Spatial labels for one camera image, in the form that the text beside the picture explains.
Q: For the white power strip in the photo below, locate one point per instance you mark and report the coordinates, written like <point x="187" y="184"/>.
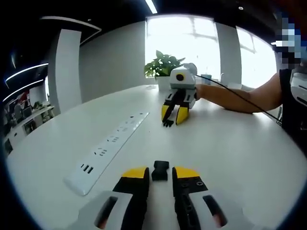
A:
<point x="96" y="165"/>

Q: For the teal cup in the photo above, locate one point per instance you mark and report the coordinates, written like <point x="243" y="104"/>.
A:
<point x="206" y="77"/>

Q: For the person's black shirt torso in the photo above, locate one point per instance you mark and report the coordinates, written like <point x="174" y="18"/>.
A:
<point x="287" y="115"/>

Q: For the black plastic buckle pronged part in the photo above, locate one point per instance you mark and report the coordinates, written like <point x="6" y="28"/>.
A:
<point x="168" y="123"/>

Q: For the white chest-worn device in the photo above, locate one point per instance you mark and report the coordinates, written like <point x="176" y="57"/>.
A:
<point x="298" y="83"/>

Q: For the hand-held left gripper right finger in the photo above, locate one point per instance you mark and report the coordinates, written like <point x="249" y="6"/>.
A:
<point x="187" y="191"/>

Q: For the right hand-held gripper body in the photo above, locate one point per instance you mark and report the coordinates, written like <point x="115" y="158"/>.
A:
<point x="184" y="82"/>

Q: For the green potted plant white pot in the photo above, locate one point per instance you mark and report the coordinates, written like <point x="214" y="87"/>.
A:
<point x="163" y="64"/>

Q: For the long white office desk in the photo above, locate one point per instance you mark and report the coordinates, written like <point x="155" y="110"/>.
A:
<point x="36" y="115"/>

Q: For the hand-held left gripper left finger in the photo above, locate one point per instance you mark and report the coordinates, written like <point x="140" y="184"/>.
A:
<point x="134" y="191"/>

